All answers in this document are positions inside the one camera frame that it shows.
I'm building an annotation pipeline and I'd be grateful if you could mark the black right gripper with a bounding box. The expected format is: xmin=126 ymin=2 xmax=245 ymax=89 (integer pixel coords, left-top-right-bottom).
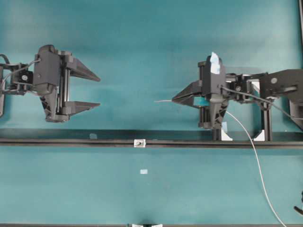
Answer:
xmin=172 ymin=55 xmax=229 ymax=129

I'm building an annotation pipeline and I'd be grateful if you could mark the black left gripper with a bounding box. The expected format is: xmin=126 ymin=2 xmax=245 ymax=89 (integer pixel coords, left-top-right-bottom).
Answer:
xmin=33 ymin=44 xmax=100 ymax=122

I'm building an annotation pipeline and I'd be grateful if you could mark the thin white wire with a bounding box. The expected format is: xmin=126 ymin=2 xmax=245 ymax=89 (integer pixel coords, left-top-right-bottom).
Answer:
xmin=154 ymin=99 xmax=288 ymax=227

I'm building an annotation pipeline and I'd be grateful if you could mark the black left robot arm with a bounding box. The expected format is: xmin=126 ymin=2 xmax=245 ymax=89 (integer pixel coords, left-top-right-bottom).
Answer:
xmin=0 ymin=44 xmax=100 ymax=123

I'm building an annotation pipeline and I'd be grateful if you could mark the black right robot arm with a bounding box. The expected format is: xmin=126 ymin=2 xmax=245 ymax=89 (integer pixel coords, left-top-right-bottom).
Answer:
xmin=172 ymin=52 xmax=303 ymax=130

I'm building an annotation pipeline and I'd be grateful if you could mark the silver metal fitting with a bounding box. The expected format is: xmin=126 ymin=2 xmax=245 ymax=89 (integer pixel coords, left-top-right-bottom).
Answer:
xmin=134 ymin=139 xmax=146 ymax=148

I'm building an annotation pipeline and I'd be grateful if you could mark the small white tape patch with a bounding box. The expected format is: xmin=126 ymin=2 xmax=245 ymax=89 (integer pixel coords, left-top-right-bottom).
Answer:
xmin=140 ymin=169 xmax=148 ymax=175

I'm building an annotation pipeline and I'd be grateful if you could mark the black clip at right edge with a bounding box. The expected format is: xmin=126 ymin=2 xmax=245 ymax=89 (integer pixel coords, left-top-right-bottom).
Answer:
xmin=294 ymin=191 xmax=303 ymax=216

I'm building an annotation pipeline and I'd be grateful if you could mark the black aluminium square frame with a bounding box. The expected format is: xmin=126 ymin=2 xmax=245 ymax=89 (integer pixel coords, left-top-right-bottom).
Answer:
xmin=210 ymin=73 xmax=272 ymax=141

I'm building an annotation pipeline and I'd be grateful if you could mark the clear tape patch on rail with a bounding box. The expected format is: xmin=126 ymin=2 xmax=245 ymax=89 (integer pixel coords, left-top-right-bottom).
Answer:
xmin=89 ymin=133 xmax=98 ymax=140

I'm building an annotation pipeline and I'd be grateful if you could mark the long black aluminium rail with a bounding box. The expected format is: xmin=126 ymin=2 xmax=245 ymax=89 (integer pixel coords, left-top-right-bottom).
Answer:
xmin=0 ymin=129 xmax=303 ymax=149

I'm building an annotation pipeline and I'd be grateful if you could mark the black right edge post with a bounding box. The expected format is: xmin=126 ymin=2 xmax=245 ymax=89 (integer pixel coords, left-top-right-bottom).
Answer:
xmin=298 ymin=0 xmax=303 ymax=43

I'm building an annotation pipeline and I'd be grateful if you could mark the white bracket at bottom edge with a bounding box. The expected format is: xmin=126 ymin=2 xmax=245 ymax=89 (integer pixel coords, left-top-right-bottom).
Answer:
xmin=128 ymin=223 xmax=163 ymax=227

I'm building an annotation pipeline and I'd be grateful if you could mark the black bottom edge rail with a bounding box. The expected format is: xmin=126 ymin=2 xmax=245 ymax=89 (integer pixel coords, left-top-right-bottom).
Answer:
xmin=0 ymin=223 xmax=303 ymax=227

